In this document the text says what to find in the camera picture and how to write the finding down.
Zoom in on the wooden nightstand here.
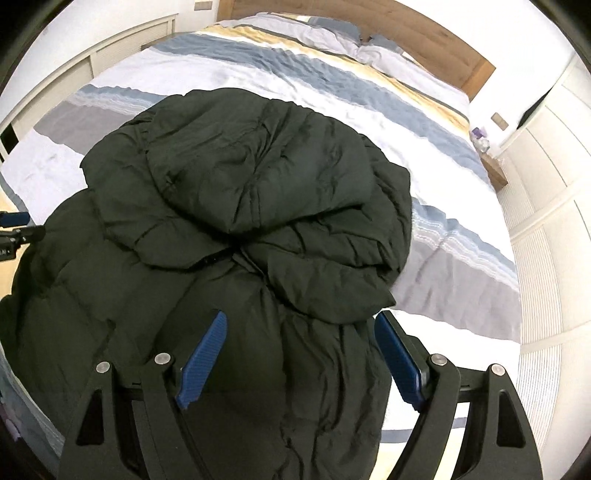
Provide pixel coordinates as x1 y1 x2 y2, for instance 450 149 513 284
480 154 509 188

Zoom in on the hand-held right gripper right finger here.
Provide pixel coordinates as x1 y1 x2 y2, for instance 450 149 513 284
373 310 544 480

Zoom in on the black puffer jacket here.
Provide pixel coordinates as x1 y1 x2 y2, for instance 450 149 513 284
0 85 414 480

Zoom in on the wooden headboard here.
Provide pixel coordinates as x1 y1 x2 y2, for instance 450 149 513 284
217 0 497 100

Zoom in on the bed with striped duvet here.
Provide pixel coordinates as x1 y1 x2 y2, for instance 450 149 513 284
0 16 522 480

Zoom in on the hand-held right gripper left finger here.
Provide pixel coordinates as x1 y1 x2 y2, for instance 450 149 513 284
58 310 229 480

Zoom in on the white wardrobe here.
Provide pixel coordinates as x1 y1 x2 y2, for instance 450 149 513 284
498 53 591 444

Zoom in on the white low wall cabinet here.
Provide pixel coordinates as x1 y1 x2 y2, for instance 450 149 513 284
0 14 179 163

